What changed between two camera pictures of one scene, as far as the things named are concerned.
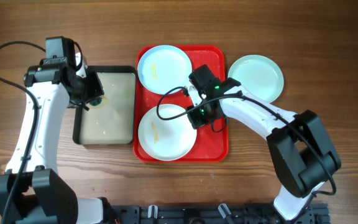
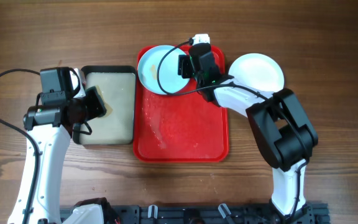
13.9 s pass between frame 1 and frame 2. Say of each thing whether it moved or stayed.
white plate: moved
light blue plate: stayed
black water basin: stayed
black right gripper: moved
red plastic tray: stayed
